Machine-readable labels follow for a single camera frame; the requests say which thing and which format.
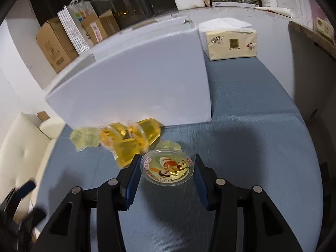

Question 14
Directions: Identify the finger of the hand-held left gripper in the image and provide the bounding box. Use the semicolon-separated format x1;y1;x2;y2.
5;180;36;203
22;208;47;232

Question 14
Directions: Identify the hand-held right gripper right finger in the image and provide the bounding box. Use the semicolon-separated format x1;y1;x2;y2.
194;154;306;252

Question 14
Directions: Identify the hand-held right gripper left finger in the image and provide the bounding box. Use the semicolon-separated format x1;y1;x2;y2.
31;154;142;252

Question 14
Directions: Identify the pile of yellow jelly cups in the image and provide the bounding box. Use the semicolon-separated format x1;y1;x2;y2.
70;119;181;168

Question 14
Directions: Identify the cartoon lid jelly cup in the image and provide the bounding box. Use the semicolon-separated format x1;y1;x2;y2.
140;149;196;184

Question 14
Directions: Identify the white storage box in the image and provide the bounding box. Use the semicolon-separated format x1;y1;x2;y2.
45;16;213;132

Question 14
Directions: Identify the cream sofa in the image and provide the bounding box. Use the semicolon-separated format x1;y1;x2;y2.
0;112;66;205

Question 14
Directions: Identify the blue-grey table mat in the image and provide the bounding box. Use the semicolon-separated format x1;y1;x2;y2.
34;56;324;252

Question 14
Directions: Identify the large cardboard box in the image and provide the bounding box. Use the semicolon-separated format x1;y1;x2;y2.
36;17;79;74

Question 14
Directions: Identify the yellow tissue pack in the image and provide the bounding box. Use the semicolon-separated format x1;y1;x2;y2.
197;17;258;62

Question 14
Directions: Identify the small cardboard box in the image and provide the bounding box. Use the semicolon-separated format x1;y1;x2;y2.
81;9;121;43

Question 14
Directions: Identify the white dotted paper bag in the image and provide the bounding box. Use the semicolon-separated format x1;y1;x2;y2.
57;0;99;56

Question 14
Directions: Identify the dark window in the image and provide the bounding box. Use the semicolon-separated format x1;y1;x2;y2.
28;0;179;32

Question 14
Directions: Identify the brown side counter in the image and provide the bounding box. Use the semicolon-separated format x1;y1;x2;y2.
288;21;336;55

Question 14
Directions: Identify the rolled white paper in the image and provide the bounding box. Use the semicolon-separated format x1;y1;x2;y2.
256;5;292;16

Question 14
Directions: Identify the cheese-shaped yellow box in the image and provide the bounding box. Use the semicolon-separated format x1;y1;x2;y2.
315;17;336;45

